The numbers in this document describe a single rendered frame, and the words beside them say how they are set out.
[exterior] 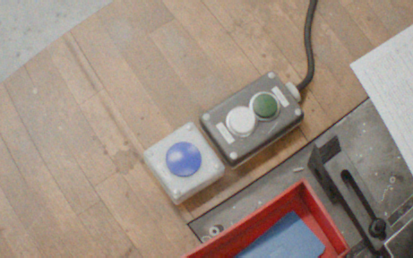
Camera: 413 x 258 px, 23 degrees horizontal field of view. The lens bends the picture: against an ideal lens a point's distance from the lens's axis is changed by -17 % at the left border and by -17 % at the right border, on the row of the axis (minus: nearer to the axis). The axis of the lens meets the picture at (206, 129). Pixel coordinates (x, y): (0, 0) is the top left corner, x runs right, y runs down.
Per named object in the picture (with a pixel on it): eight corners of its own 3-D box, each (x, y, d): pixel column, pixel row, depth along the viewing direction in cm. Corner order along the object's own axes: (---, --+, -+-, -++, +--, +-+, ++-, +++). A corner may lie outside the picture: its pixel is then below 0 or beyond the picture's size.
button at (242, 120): (223, 122, 135) (224, 116, 133) (245, 108, 136) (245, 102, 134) (238, 142, 134) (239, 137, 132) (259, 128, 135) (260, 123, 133)
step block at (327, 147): (306, 165, 135) (314, 142, 127) (324, 151, 136) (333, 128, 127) (332, 205, 134) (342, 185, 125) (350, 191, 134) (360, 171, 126)
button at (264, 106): (246, 107, 136) (247, 101, 134) (266, 94, 136) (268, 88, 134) (261, 127, 135) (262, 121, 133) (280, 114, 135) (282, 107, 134)
